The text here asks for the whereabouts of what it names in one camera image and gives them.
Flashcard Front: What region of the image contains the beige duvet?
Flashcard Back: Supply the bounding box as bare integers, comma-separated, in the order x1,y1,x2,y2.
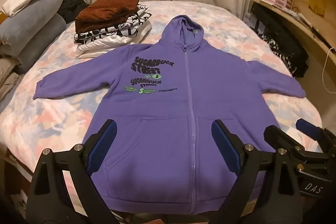
0,56,21,102

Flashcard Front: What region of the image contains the black printed hanging cloth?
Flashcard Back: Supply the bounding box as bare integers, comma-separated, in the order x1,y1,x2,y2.
244,2,309,79

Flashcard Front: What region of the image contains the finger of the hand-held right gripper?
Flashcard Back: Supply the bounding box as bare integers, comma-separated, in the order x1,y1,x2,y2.
263,124,315,161
295,118,336,159

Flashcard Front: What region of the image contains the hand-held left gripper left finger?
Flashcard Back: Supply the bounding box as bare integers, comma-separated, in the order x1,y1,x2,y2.
26,119,117,224

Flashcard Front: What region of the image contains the white folded garment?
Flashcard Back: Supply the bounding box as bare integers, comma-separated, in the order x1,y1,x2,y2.
76,21,153,59

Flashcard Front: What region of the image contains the black and white printed garment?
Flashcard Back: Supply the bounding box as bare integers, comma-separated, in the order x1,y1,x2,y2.
74,4,153,45

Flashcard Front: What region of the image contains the pastel printed blanket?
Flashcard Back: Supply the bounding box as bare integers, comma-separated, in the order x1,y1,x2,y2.
0,1,323,214

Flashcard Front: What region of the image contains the blue-grey rolled blanket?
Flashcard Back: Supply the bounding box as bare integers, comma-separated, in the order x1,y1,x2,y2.
0,0,67,73

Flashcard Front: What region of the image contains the purple zip hoodie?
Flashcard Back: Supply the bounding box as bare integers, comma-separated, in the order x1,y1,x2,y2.
33,15,306,214

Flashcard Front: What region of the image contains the brown folded garment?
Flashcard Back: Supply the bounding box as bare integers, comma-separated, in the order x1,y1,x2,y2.
75,0,139,33

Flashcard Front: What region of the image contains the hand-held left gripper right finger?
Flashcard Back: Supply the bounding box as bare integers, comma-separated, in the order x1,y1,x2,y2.
210,119,302,224

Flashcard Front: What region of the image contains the white cable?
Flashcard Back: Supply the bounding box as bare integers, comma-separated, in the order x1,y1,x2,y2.
322,48,336,94

